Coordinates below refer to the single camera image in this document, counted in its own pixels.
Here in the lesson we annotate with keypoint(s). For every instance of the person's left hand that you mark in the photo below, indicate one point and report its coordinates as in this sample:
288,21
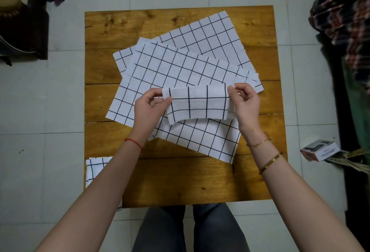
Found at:
147,116

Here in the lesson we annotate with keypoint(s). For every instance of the person's right hand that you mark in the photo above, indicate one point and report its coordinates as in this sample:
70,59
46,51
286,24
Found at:
248,110

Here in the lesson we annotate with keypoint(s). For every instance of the pile of grid cloths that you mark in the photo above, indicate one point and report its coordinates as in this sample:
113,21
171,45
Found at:
173,64

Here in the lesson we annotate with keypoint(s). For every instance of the person's left forearm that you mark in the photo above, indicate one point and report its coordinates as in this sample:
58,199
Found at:
95,202

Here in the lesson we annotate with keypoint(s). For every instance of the person's right forearm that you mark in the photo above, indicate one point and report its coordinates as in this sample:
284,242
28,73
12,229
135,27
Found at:
294,202

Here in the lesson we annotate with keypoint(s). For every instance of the person's denim trousers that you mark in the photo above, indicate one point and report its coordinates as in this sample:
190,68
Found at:
159,228

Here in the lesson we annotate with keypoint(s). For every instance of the gold bangle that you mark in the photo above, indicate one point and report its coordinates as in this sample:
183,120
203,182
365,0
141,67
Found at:
271,162

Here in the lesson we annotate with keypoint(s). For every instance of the wooden table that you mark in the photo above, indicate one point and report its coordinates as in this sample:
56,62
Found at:
188,182

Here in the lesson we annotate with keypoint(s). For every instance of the small white orange box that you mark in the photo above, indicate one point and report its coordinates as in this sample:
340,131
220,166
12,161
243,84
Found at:
323,152

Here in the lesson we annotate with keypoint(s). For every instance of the long cream and denim sofa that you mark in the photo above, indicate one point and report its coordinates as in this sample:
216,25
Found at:
332,87

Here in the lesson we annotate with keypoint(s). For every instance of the green cloth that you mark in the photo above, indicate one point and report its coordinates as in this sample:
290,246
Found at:
360,110

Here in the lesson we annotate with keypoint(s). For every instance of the red plaid blanket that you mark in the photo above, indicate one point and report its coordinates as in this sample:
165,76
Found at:
341,9

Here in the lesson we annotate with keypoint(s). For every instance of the cream and denim armchair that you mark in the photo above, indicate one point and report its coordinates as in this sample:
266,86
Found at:
23,29

